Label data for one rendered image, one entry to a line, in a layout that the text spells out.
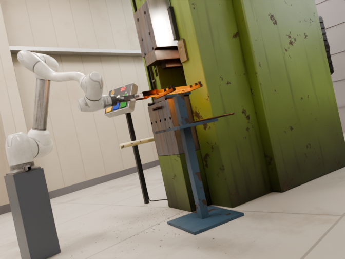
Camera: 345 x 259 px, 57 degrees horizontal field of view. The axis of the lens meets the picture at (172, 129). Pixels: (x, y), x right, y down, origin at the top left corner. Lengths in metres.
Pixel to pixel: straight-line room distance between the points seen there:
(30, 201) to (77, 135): 3.44
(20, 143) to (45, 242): 0.69
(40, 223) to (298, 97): 2.25
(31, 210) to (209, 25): 1.84
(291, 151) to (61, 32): 4.55
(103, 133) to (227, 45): 3.79
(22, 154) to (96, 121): 3.65
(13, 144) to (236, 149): 1.60
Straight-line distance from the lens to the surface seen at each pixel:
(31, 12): 6.02
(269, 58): 2.76
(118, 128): 6.14
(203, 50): 2.47
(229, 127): 2.47
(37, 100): 2.51
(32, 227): 2.37
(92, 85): 1.96
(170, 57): 2.79
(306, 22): 3.27
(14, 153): 2.37
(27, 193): 2.34
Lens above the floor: 0.67
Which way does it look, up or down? level
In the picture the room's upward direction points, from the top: 12 degrees counter-clockwise
